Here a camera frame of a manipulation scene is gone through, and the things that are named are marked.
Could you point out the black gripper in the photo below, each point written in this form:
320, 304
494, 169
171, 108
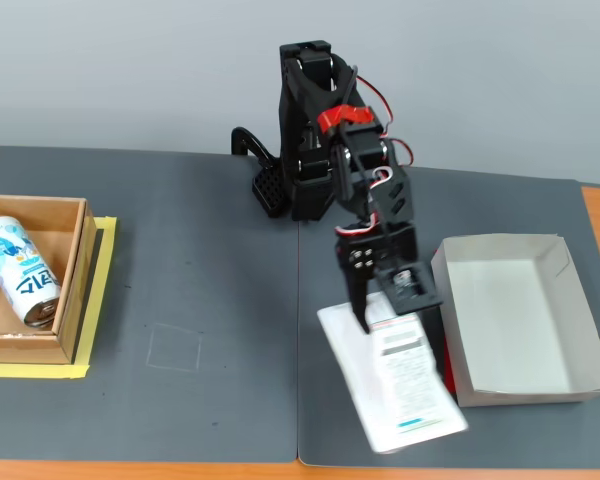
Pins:
366, 254

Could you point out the white packaged sandwich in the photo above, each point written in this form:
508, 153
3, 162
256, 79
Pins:
405, 390

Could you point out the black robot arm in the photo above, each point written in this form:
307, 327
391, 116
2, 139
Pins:
305, 100

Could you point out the gray paper tray box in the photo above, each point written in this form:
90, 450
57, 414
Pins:
510, 320

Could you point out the brown cardboard box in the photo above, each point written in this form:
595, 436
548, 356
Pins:
30, 346

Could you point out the dark gray table mat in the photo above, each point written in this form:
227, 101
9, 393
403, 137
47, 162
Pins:
180, 260
325, 400

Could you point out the red paper sheet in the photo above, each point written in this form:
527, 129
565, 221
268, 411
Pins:
450, 372

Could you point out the red tape strip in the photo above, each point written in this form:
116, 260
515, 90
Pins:
342, 116

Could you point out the black table clamp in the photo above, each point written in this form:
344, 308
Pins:
252, 142

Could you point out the white blue drink can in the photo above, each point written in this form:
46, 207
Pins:
17, 270

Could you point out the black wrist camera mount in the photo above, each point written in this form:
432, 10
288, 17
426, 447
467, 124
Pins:
407, 289

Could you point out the yellow masking tape frame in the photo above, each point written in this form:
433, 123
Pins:
30, 371

